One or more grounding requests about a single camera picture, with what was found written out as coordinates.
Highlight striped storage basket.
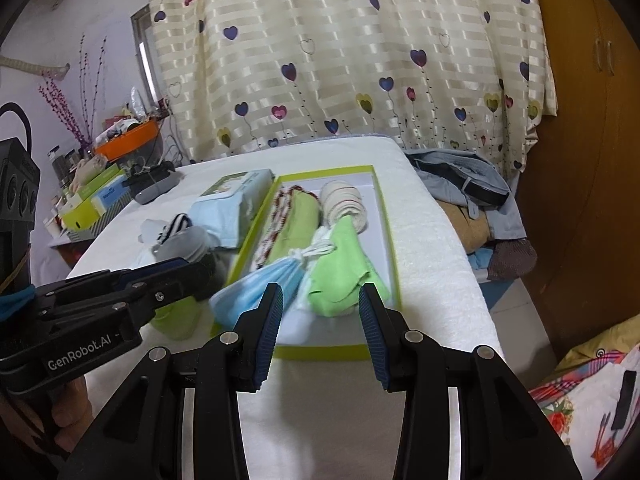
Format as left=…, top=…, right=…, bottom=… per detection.
left=62, top=192, right=131, bottom=242

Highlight wooden wardrobe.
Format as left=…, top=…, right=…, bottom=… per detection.
left=518, top=0, right=639, bottom=354

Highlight lime green file box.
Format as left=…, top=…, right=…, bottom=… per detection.
left=58, top=165, right=126, bottom=229

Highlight grey clothes pile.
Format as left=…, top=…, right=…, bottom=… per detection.
left=406, top=148, right=537, bottom=282

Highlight left hand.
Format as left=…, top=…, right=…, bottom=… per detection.
left=0, top=376, right=94, bottom=456

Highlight green white cloth bundle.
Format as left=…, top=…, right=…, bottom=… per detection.
left=250, top=185, right=320, bottom=271

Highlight orange tray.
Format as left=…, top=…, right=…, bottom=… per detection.
left=94, top=120, right=160, bottom=162

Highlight green white shallow box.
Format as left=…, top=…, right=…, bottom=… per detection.
left=209, top=166, right=400, bottom=361

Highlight black VR headset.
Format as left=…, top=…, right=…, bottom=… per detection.
left=122, top=160, right=180, bottom=205

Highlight blue tissue box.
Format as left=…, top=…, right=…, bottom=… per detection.
left=91, top=174, right=129, bottom=216

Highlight pink flower branches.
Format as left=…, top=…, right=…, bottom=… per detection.
left=38, top=36, right=107, bottom=153

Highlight light blue grey sock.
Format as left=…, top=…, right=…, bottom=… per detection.
left=134, top=219, right=168, bottom=268

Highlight wet wipes pack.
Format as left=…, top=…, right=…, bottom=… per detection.
left=188, top=169, right=273, bottom=249

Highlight bright green cloth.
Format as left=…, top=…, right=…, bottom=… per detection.
left=307, top=217, right=390, bottom=318

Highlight colourful floral bedding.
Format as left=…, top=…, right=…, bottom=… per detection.
left=529, top=315, right=639, bottom=479

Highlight heart patterned curtain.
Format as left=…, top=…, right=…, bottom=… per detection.
left=149, top=0, right=558, bottom=177

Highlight white sock with coloured stripes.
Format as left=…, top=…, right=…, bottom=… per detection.
left=319, top=180, right=368, bottom=233

